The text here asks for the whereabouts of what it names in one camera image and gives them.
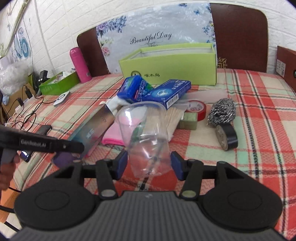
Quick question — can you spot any brown wooden headboard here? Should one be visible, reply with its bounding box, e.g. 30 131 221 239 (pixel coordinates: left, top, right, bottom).
77 3 269 77

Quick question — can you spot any black desk device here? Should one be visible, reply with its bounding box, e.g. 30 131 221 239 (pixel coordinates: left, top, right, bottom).
32 70 49 93

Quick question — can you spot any silver box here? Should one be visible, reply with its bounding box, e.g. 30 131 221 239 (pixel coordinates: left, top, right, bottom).
69 104 115 158

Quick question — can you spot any large green cardboard box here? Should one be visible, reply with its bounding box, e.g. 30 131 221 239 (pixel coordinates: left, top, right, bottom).
119 43 217 86

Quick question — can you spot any clear plastic bag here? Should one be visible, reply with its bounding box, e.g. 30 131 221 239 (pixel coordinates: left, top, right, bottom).
0 61 29 95

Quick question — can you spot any bundle of wooden sticks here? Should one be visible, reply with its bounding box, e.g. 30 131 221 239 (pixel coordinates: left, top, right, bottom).
141 107 185 142

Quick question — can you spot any white folded cloth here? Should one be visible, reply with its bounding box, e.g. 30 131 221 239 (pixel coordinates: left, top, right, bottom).
105 96 122 115

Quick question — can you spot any white flat device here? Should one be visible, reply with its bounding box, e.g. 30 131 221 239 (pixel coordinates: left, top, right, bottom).
53 91 71 107

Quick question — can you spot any pink thermos bottle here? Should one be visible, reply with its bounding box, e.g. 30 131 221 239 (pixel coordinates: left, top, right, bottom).
70 47 92 83

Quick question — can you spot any clear plastic cup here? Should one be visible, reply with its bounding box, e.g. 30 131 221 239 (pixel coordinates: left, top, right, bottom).
116 101 173 178

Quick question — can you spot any green soap bar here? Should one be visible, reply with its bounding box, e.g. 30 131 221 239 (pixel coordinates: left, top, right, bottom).
178 112 198 130

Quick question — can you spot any black charger cable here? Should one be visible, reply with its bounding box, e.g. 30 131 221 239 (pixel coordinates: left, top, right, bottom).
6 85 45 128

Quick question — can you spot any blue wall sticker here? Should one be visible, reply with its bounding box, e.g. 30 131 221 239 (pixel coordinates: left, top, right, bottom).
7 28 32 61

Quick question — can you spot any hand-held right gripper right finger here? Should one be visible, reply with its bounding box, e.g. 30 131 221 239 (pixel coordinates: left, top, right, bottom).
171 151 243 200

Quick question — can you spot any person's left hand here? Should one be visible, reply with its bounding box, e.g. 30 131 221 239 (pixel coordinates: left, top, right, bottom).
0 156 20 191

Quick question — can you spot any steel wool scrubber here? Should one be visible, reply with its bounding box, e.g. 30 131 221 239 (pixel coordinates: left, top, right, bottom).
207 98 236 127

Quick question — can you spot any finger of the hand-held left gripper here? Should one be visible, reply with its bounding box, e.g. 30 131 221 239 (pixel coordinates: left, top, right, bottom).
0 126 85 154

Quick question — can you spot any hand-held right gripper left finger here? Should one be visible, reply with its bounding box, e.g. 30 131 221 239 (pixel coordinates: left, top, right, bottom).
54 150 128 200

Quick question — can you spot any blue box with barcode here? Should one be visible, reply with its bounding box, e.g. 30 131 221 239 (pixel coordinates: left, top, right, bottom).
148 79 192 110

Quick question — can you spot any floral plastic bag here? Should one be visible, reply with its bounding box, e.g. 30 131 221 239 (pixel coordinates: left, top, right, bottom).
96 2 216 77

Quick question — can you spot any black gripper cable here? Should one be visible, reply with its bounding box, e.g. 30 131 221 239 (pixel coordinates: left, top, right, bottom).
0 186 24 212

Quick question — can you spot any black tape roll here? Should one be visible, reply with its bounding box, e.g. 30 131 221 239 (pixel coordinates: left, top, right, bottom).
216 124 238 151

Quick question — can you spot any blue plastic packet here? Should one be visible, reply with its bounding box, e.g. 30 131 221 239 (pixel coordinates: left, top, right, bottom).
117 75 153 104

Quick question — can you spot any purple object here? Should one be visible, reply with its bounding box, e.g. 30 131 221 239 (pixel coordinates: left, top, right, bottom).
53 152 80 168

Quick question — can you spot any black phone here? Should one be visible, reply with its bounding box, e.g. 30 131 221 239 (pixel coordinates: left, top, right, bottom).
35 125 52 136

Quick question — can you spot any red tape roll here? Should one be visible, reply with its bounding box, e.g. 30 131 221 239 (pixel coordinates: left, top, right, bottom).
185 100 206 121

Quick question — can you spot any pink cloth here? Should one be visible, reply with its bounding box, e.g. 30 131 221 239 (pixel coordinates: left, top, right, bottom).
102 125 125 146

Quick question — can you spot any small open green box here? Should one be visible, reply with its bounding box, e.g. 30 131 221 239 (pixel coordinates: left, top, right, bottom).
39 71 80 95

